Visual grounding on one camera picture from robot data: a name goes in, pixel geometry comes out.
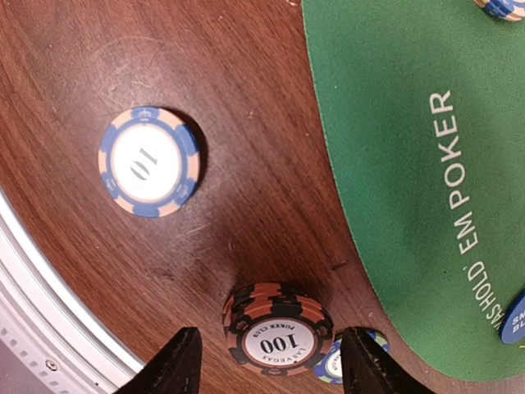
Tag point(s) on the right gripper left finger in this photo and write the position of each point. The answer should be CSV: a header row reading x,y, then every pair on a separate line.
x,y
176,368

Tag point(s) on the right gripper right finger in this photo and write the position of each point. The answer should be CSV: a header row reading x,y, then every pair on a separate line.
x,y
367,368

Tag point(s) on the blue green fifty chip stack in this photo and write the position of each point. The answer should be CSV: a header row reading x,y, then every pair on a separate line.
x,y
329,369

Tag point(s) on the brown hundred chip stack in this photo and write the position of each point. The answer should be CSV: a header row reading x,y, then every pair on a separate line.
x,y
275,329

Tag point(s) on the blue small blind button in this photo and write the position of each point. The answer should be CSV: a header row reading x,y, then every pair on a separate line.
x,y
512,328

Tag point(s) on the blue peach ten chip stack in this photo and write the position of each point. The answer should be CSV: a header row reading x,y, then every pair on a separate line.
x,y
149,161

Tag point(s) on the ten chips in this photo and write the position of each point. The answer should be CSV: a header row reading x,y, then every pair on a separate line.
x,y
509,10

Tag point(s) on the round green poker mat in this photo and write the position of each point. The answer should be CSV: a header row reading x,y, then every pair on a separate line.
x,y
422,107

